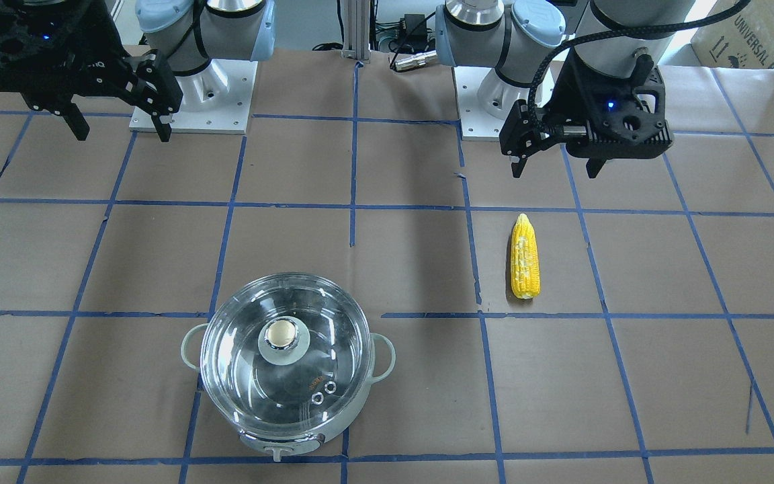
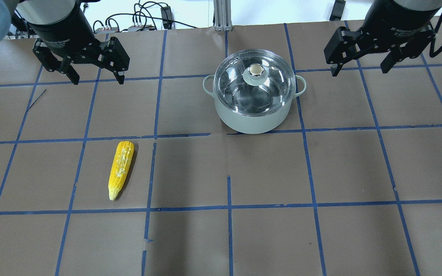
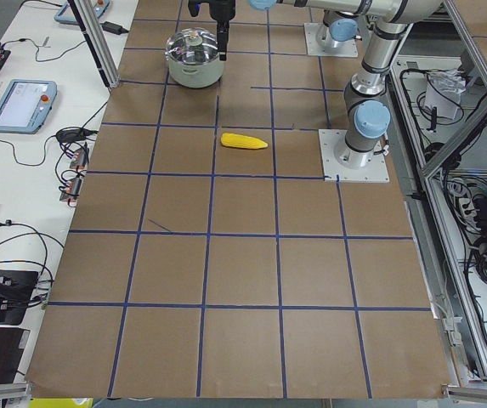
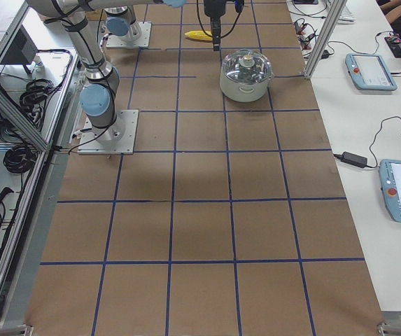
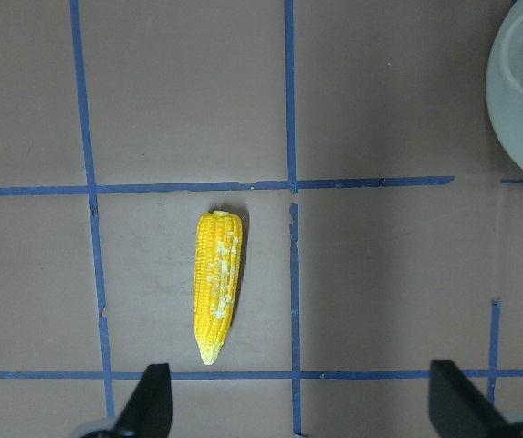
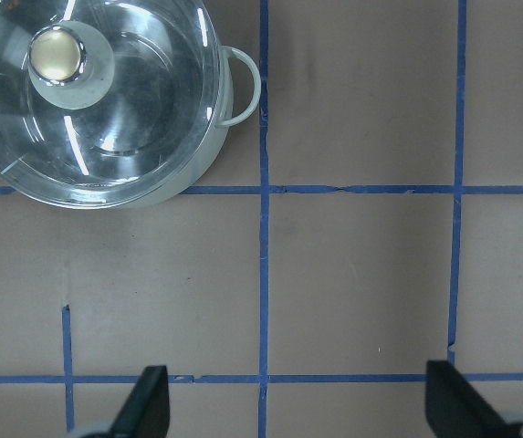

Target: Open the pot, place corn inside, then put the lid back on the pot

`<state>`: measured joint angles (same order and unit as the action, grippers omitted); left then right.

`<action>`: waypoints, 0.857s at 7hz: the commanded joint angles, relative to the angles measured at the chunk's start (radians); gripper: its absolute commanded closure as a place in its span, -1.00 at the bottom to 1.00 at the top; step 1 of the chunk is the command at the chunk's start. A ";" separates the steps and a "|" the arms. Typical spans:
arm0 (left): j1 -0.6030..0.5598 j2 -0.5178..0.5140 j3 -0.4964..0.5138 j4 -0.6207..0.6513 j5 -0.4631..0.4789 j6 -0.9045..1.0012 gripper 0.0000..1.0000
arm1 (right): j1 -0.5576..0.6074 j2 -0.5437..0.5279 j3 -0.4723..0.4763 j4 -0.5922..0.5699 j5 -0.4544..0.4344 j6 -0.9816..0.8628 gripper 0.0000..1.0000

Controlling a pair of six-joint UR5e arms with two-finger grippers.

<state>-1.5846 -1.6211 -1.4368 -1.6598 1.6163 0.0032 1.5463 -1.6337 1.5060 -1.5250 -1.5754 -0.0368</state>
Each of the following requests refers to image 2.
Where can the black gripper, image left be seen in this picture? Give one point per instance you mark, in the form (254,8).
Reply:
(63,27)

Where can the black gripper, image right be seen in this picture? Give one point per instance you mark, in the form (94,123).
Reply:
(396,21)

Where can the yellow corn cob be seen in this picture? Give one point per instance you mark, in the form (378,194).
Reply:
(120,166)

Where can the glass pot lid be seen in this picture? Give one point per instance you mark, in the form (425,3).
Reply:
(254,83)

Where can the light green steel pot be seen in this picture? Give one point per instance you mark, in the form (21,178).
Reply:
(251,125)

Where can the black power adapter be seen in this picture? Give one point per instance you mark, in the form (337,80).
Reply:
(167,17)

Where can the aluminium frame post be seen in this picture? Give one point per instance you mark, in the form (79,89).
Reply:
(222,15)

